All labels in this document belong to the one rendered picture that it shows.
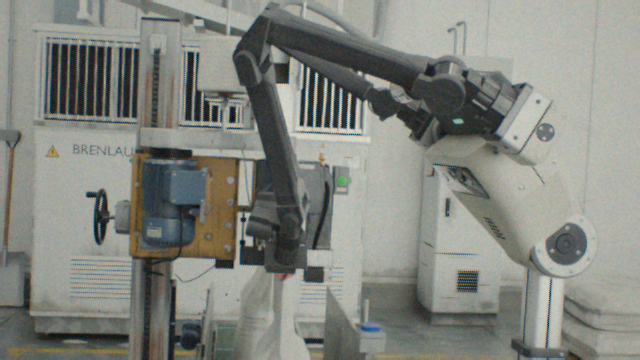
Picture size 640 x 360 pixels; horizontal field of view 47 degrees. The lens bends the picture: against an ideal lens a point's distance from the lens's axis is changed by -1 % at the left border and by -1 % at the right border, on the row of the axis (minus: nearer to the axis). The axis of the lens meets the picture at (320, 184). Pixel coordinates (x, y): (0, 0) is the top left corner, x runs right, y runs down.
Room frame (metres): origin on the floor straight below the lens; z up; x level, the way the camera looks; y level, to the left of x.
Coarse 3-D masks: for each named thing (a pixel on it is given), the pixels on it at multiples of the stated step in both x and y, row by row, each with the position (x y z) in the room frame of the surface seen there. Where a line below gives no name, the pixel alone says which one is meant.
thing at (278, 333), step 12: (276, 276) 2.25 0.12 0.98; (276, 288) 2.25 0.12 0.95; (276, 300) 2.24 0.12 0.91; (276, 312) 2.23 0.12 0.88; (276, 324) 2.12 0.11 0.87; (264, 336) 2.13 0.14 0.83; (276, 336) 2.00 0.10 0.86; (288, 336) 2.00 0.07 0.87; (264, 348) 1.99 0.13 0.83; (276, 348) 1.84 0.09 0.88; (288, 348) 1.91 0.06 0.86; (300, 348) 2.00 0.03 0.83
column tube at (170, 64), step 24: (144, 24) 2.29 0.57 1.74; (168, 24) 2.30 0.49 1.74; (144, 48) 2.29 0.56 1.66; (168, 48) 2.30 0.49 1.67; (144, 72) 2.30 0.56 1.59; (168, 72) 2.30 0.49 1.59; (144, 96) 2.30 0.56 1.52; (168, 96) 2.30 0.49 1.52; (144, 120) 2.30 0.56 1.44; (168, 120) 2.30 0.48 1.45; (144, 264) 2.30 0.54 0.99; (168, 264) 2.31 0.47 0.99; (144, 288) 2.30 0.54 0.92; (168, 288) 2.31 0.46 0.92; (168, 312) 2.31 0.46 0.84; (168, 336) 2.33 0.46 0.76
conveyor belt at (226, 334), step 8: (224, 328) 3.95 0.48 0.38; (232, 328) 3.95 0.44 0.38; (224, 336) 3.78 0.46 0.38; (232, 336) 3.79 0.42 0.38; (216, 344) 3.62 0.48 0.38; (224, 344) 3.63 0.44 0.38; (232, 344) 3.64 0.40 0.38; (216, 352) 3.48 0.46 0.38; (224, 352) 3.49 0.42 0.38; (232, 352) 3.50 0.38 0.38
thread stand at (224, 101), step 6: (228, 0) 2.27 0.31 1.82; (228, 6) 2.27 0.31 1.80; (228, 12) 2.27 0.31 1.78; (228, 18) 2.28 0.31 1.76; (228, 24) 2.28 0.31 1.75; (216, 96) 2.11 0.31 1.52; (222, 96) 2.11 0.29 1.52; (228, 96) 2.15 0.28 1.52; (210, 102) 2.37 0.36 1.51; (216, 102) 2.36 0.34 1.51; (222, 102) 2.28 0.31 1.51; (228, 102) 2.37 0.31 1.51; (234, 102) 2.37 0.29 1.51; (222, 108) 2.27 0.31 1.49; (228, 108) 2.27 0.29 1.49; (222, 114) 2.27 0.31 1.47; (222, 120) 2.27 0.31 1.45; (222, 126) 2.27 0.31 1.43
